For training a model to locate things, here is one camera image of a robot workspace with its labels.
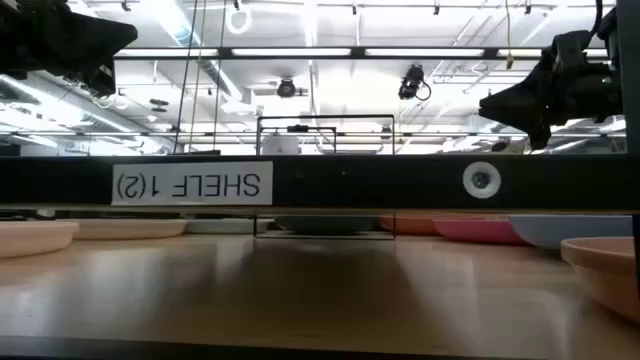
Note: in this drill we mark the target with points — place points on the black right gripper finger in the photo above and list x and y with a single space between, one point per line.
522 100
539 132

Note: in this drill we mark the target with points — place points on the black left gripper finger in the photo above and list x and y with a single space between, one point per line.
102 35
102 75

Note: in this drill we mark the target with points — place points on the cream plastic plate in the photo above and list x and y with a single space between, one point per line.
30 237
130 228

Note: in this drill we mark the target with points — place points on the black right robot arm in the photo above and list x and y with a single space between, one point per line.
609 30

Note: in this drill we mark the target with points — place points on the white shelf label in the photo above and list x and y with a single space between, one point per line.
192 182

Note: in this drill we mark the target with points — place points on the bolt with white washer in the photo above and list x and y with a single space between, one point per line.
481 180

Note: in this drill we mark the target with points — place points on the light blue bowl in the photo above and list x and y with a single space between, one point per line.
565 230

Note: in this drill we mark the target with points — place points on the pink plate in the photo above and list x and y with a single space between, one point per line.
475 231

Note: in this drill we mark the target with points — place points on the overhead black light bar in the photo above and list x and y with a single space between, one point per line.
225 52

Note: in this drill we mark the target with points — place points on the tan plastic plate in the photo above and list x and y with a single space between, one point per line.
605 275

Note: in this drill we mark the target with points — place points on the orange plate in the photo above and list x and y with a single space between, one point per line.
405 225

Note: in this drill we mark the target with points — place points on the white round container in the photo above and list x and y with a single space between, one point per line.
280 144

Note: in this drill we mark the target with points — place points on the pale white plate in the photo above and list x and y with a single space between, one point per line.
225 226

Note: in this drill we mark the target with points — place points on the dark teal bowl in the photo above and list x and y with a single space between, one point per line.
325 225

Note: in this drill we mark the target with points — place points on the black metal frame post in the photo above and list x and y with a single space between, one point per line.
629 75

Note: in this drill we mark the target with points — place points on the thin black horizontal rail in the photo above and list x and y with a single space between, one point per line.
440 134

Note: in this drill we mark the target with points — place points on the black shelf rail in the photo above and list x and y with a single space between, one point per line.
375 182

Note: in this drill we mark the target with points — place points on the round black ceiling camera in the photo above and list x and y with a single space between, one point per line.
286 88

